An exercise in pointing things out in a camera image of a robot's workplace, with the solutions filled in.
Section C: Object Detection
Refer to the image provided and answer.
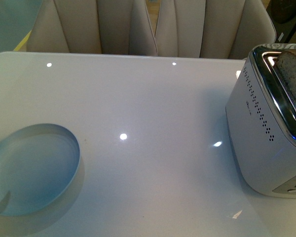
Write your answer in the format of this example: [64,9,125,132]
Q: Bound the light blue plate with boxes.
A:
[0,123,80,216]

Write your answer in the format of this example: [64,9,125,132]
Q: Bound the brown bread slice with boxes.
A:
[275,49,296,102]

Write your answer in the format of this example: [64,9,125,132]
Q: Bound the beige left chair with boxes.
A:
[27,0,157,56]

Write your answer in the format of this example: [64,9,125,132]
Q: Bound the beige chair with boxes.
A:
[155,0,276,59]
[27,0,157,56]

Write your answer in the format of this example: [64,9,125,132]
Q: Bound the beige right chair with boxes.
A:
[155,0,276,59]

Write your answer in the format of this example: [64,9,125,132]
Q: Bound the white chrome toaster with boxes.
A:
[225,43,296,198]

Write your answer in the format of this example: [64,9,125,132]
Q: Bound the dark background cabinet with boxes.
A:
[266,0,296,43]

